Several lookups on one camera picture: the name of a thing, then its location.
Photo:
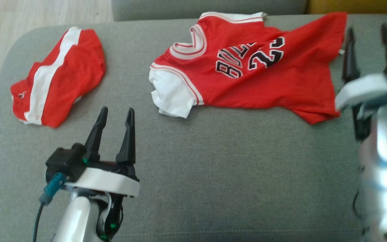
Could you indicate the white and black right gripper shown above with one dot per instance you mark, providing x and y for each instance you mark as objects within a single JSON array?
[{"x": 364, "y": 89}]

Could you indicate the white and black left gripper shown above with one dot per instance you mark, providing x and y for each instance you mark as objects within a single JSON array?
[{"x": 106, "y": 179}]

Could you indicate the red white-striped basketball shorts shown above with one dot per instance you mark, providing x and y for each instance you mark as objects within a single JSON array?
[{"x": 69, "y": 77}]

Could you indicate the red and white basketball jersey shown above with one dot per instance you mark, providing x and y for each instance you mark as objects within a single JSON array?
[{"x": 247, "y": 84}]

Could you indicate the yellow cushion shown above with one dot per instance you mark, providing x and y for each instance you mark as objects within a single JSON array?
[{"x": 358, "y": 5}]

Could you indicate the grey sofa back cushion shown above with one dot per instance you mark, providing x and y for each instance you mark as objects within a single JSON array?
[{"x": 197, "y": 8}]

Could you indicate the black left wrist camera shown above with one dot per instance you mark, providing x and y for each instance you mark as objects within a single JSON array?
[{"x": 64, "y": 161}]

